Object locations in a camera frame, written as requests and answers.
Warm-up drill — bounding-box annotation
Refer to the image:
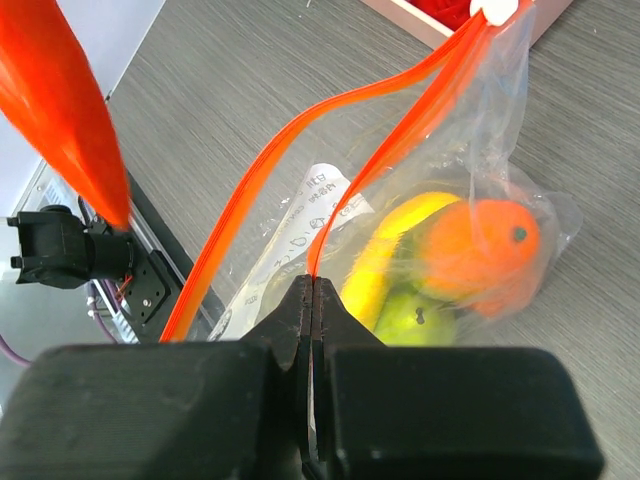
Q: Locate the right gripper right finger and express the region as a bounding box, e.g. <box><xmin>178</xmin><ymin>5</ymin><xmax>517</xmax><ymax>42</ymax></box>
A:
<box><xmin>311</xmin><ymin>278</ymin><xmax>605</xmax><ymax>479</ymax></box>

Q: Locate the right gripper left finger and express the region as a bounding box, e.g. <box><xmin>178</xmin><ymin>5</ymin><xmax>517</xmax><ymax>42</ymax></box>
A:
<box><xmin>1</xmin><ymin>276</ymin><xmax>312</xmax><ymax>479</ymax></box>

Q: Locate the green pear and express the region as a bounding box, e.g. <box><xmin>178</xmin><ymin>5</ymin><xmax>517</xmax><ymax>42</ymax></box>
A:
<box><xmin>374</xmin><ymin>289</ymin><xmax>456</xmax><ymax>347</ymax></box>

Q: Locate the yellow banana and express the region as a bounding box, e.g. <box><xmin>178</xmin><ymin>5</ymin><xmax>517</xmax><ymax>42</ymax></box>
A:
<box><xmin>340</xmin><ymin>192</ymin><xmax>461</xmax><ymax>332</ymax></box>

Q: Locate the small orange fruit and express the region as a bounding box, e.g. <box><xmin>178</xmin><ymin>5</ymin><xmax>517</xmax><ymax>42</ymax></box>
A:
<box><xmin>417</xmin><ymin>199</ymin><xmax>541</xmax><ymax>318</ymax></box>

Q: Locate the clear zip top bag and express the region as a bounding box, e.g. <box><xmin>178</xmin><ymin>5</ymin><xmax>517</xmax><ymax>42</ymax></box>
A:
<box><xmin>160</xmin><ymin>1</ymin><xmax>583</xmax><ymax>342</ymax></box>

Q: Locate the orange carrot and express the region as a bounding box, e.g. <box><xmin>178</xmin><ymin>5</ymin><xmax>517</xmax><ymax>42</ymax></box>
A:
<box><xmin>1</xmin><ymin>1</ymin><xmax>131</xmax><ymax>231</ymax></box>

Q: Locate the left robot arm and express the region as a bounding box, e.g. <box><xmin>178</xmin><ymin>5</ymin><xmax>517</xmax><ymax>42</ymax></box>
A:
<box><xmin>1</xmin><ymin>205</ymin><xmax>136</xmax><ymax>290</ymax></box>

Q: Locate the pink divided tray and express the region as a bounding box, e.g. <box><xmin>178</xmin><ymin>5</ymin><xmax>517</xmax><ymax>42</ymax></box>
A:
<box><xmin>359</xmin><ymin>0</ymin><xmax>569</xmax><ymax>51</ymax></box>

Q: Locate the perforated cable rail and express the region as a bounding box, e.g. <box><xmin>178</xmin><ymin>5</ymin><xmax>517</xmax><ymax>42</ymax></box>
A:
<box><xmin>85</xmin><ymin>280</ymin><xmax>139</xmax><ymax>344</ymax></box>

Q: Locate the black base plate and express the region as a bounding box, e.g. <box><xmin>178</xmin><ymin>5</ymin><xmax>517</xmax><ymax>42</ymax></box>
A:
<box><xmin>109</xmin><ymin>177</ymin><xmax>194</xmax><ymax>343</ymax></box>

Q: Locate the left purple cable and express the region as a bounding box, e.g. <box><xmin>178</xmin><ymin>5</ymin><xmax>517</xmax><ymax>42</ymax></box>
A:
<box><xmin>0</xmin><ymin>282</ymin><xmax>126</xmax><ymax>369</ymax></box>

